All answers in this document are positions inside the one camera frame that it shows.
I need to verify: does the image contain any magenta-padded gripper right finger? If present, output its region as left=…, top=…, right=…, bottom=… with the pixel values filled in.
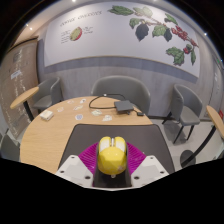
left=111, top=141, right=170, bottom=188

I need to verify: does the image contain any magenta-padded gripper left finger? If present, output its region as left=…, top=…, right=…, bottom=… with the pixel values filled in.
left=54, top=141, right=113, bottom=188

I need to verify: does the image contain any yellow computer mouse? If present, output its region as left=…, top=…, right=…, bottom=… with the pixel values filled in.
left=96, top=135, right=128, bottom=177

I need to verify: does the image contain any black mouse pad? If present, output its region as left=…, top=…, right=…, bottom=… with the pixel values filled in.
left=58, top=123, right=176, bottom=175

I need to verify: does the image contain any small white box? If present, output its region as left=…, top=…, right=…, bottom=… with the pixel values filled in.
left=39, top=110, right=55, bottom=122

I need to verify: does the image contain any grey armchair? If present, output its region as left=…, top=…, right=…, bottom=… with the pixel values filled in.
left=32, top=76, right=64, bottom=113
left=90, top=75, right=152, bottom=116
left=162, top=83, right=204, bottom=145
left=0, top=133, right=21, bottom=163

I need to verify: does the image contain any flat black hub box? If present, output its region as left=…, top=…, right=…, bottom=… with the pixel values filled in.
left=113, top=99, right=135, bottom=115

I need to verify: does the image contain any black cable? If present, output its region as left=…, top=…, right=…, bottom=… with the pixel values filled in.
left=88, top=93, right=127, bottom=110

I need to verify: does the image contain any wooden wall menu board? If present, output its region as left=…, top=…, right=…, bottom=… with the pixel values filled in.
left=0, top=41, right=39, bottom=134

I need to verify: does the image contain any white plant wall mural panel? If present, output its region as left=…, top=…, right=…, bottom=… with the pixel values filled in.
left=43, top=1, right=201, bottom=79

